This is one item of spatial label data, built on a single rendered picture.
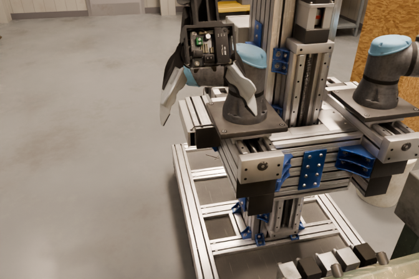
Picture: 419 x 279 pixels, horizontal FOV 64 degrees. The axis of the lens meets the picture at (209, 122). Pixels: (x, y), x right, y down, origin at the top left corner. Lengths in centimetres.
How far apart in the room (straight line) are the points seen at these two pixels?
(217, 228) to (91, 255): 73
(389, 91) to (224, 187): 116
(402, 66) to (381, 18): 145
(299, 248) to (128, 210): 109
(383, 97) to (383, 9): 147
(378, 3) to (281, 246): 177
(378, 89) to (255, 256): 96
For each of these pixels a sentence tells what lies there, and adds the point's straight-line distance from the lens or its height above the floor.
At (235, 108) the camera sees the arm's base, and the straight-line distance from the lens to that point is 107.
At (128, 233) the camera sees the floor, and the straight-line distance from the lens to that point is 216.
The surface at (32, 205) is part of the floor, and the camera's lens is 255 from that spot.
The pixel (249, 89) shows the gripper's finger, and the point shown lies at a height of 137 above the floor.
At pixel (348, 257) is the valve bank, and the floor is 77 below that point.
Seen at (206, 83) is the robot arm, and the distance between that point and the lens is 103.
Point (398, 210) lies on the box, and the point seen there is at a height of 78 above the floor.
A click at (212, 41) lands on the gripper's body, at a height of 144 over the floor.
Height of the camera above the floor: 159
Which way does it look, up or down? 30 degrees down
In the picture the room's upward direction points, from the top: straight up
